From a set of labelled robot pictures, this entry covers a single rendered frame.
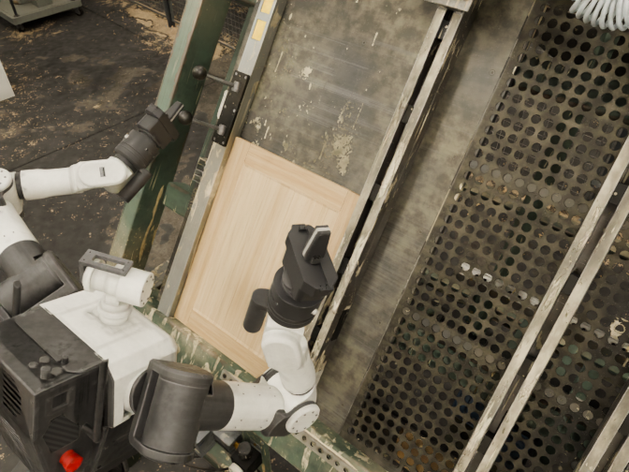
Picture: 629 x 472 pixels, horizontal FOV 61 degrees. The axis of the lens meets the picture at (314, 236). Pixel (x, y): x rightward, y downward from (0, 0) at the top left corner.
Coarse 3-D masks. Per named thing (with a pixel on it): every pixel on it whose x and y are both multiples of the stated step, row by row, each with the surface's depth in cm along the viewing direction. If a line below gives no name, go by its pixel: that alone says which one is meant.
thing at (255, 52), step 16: (256, 16) 140; (272, 16) 138; (272, 32) 141; (256, 48) 140; (240, 64) 143; (256, 64) 141; (256, 80) 144; (240, 112) 144; (240, 128) 147; (208, 160) 149; (224, 160) 148; (208, 176) 149; (208, 192) 149; (192, 208) 153; (208, 208) 151; (192, 224) 153; (192, 240) 153; (176, 256) 156; (192, 256) 155; (176, 272) 156; (176, 288) 156; (160, 304) 160; (176, 304) 159
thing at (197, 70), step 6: (198, 66) 135; (192, 72) 136; (198, 72) 135; (204, 72) 136; (198, 78) 136; (204, 78) 137; (210, 78) 138; (216, 78) 139; (228, 84) 141; (234, 84) 141; (240, 84) 142; (234, 90) 142
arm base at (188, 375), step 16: (160, 368) 92; (176, 368) 91; (192, 368) 96; (144, 384) 95; (192, 384) 90; (208, 384) 92; (144, 400) 93; (144, 416) 93; (144, 448) 88; (176, 464) 89
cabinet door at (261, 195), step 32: (256, 160) 143; (224, 192) 149; (256, 192) 144; (288, 192) 139; (320, 192) 134; (352, 192) 129; (224, 224) 150; (256, 224) 144; (288, 224) 139; (320, 224) 134; (224, 256) 150; (256, 256) 144; (192, 288) 156; (224, 288) 150; (192, 320) 156; (224, 320) 150; (224, 352) 150; (256, 352) 145
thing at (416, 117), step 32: (448, 0) 108; (480, 0) 114; (448, 32) 111; (416, 64) 115; (448, 64) 115; (416, 96) 118; (416, 128) 116; (384, 160) 120; (384, 192) 119; (352, 224) 123; (384, 224) 126; (352, 256) 123; (352, 288) 127; (320, 320) 131; (320, 352) 129
